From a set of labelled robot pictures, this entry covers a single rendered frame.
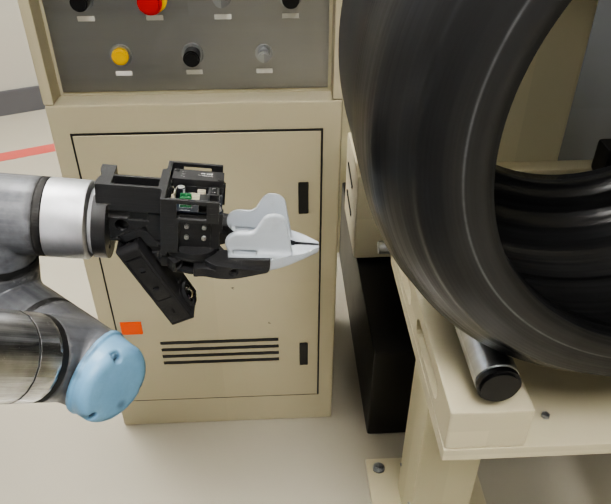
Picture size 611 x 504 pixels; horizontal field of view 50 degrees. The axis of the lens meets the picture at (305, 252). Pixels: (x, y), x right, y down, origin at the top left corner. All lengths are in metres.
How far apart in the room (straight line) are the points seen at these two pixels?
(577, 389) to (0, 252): 0.64
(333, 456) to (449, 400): 1.04
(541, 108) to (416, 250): 0.45
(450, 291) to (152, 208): 0.27
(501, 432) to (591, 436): 0.11
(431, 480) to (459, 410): 0.77
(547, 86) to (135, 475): 1.30
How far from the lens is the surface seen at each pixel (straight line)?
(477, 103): 0.46
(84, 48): 1.30
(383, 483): 1.68
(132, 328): 1.58
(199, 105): 1.25
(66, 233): 0.62
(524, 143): 0.96
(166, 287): 0.66
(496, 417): 0.72
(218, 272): 0.61
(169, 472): 1.73
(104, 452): 1.81
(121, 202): 0.61
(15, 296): 0.66
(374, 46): 0.49
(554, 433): 0.80
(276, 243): 0.62
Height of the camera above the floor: 1.39
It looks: 36 degrees down
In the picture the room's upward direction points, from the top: straight up
